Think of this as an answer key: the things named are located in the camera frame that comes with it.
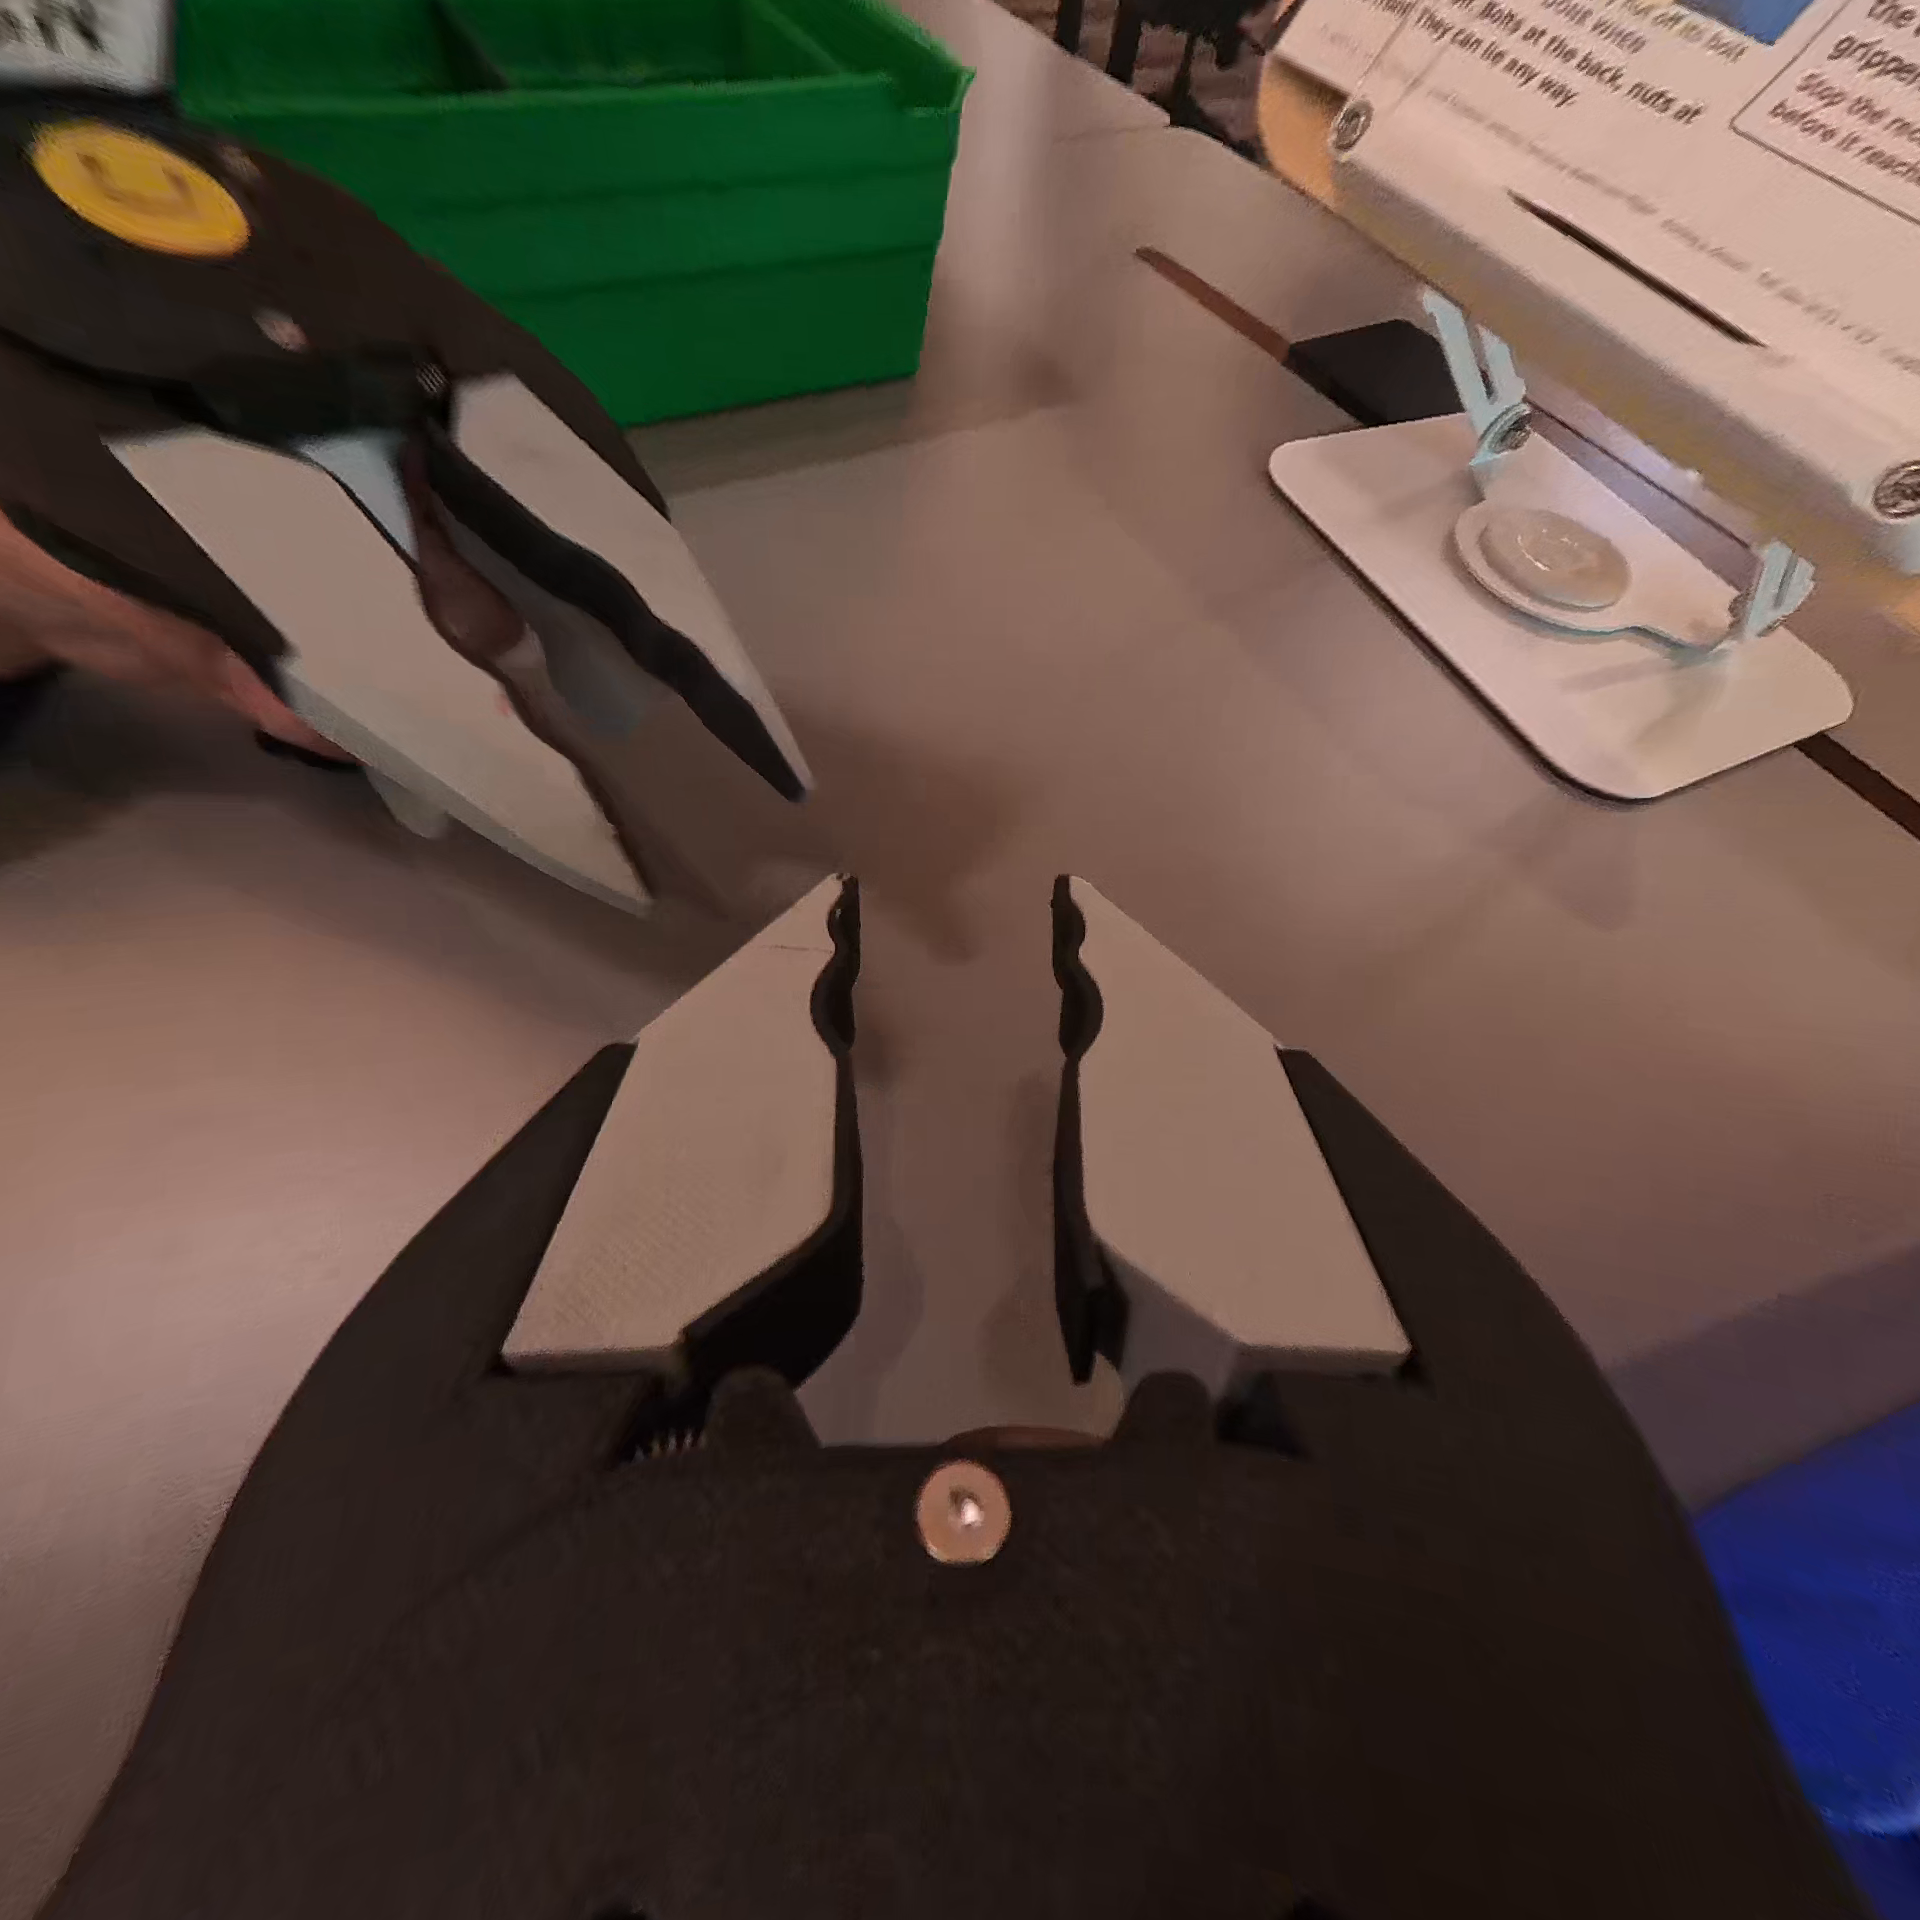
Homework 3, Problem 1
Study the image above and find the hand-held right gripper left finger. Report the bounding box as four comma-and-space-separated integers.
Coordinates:
499, 874, 867, 1377

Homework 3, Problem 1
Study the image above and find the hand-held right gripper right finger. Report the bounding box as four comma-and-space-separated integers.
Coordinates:
1049, 874, 1418, 1385

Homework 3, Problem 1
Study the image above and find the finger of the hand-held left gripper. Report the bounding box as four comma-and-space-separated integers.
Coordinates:
108, 428, 656, 916
424, 373, 817, 806

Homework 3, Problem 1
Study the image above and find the green plastic bin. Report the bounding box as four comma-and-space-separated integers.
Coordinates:
170, 0, 981, 431

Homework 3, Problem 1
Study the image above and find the person's left hand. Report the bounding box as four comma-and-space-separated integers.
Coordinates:
0, 509, 362, 769

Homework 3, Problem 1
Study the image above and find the black office chair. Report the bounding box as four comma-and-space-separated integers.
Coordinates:
1048, 0, 1299, 145

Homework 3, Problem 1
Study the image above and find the blue plastic bin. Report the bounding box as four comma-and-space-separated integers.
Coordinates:
1692, 1399, 1920, 1920

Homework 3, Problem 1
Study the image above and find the black flat block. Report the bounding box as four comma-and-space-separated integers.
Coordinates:
1287, 318, 1468, 431

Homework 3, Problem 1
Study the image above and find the white instruction sheet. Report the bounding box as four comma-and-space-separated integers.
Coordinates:
1283, 0, 1920, 396

